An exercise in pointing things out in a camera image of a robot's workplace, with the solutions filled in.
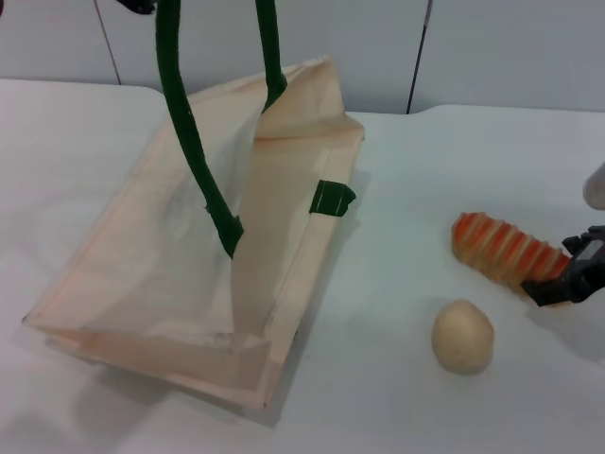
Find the orange striped bread loaf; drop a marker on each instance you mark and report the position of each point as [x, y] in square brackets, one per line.
[501, 250]

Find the round beige egg yolk pastry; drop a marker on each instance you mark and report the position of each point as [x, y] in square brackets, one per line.
[462, 338]

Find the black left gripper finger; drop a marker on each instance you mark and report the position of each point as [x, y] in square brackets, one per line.
[139, 5]

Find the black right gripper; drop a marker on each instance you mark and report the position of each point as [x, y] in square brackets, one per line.
[591, 274]

